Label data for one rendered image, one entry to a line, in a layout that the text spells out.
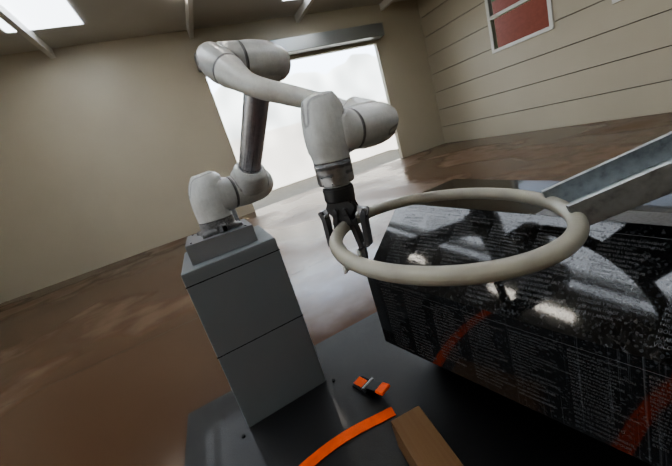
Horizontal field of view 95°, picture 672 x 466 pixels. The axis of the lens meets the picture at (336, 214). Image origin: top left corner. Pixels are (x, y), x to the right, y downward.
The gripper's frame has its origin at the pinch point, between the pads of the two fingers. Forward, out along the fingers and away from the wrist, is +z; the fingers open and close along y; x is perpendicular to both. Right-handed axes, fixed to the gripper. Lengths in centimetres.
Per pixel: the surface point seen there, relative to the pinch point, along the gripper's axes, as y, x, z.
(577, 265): 48, 13, 7
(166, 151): -578, 348, -68
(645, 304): 56, 3, 10
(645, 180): 55, 2, -14
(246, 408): -72, 4, 76
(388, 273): 19.1, -23.9, -10.0
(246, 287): -65, 18, 23
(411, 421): 1, 14, 69
